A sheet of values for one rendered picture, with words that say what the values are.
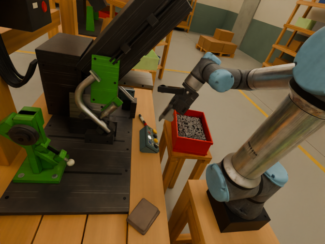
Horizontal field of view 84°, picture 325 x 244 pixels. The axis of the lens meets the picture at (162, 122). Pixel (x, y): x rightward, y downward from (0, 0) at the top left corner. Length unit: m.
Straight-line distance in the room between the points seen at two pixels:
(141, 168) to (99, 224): 0.27
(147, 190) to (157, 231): 0.15
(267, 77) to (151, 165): 0.57
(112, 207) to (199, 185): 0.41
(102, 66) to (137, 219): 0.61
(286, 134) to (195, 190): 0.55
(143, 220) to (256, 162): 0.40
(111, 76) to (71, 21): 0.84
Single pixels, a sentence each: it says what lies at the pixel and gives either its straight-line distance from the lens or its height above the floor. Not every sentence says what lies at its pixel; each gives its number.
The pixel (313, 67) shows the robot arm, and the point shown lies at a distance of 0.39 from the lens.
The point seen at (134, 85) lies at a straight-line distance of 0.97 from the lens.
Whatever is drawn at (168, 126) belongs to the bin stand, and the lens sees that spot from 1.25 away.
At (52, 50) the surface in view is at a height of 1.24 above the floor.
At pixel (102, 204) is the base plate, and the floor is 0.90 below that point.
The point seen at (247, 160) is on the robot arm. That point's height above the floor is 1.25.
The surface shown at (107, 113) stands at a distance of 0.85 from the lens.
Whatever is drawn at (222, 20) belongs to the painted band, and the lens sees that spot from 11.05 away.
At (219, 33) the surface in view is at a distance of 7.32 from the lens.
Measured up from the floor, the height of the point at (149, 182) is 0.90.
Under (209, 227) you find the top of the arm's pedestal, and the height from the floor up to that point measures 0.85.
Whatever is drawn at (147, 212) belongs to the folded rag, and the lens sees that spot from 0.70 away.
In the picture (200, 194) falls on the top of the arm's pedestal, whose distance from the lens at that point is 0.90.
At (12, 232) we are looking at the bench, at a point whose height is 0.88.
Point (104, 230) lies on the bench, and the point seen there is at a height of 0.88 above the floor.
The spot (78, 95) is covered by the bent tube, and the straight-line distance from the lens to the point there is 0.85.
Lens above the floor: 1.55
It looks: 36 degrees down
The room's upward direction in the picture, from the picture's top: 15 degrees clockwise
